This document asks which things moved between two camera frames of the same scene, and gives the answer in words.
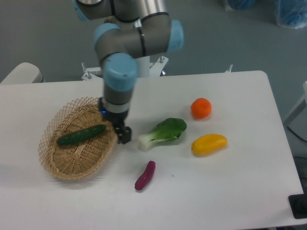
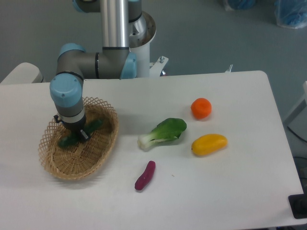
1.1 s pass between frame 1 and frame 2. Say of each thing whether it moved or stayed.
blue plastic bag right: stayed
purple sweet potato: stayed
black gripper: moved
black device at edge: stayed
